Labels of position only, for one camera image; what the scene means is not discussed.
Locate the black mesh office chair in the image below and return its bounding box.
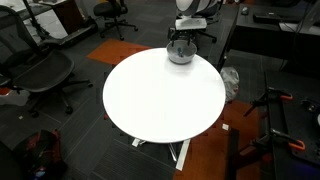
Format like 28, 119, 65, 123
0, 5, 93, 117

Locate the orange handled clamp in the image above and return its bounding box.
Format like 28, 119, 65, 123
244, 87, 293, 117
252, 128, 306, 151

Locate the black computer mouse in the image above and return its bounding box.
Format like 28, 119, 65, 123
241, 7, 249, 15

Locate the black padded office chair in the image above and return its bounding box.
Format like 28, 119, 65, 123
93, 0, 138, 41

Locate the black keyboard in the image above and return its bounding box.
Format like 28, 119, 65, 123
253, 13, 285, 24

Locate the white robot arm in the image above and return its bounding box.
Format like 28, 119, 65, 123
167, 0, 218, 43

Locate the red black bag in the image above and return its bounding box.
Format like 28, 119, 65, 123
13, 129, 67, 180

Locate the teal marker pen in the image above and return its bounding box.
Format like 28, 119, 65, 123
177, 48, 183, 57

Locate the white camera box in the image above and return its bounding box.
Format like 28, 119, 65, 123
175, 18, 207, 30

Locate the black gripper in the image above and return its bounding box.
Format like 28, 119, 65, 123
168, 27, 196, 47

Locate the round white table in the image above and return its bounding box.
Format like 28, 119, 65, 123
102, 47, 227, 172

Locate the grey round bowl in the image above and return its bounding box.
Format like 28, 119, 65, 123
166, 40, 197, 64

